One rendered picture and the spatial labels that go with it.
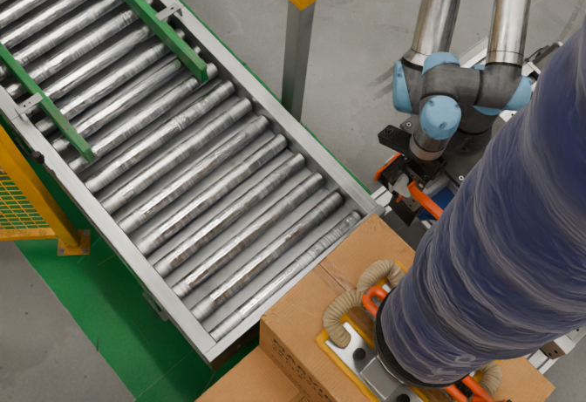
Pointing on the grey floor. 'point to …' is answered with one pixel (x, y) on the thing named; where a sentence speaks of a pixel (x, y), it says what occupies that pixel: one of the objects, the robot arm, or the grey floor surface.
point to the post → (297, 45)
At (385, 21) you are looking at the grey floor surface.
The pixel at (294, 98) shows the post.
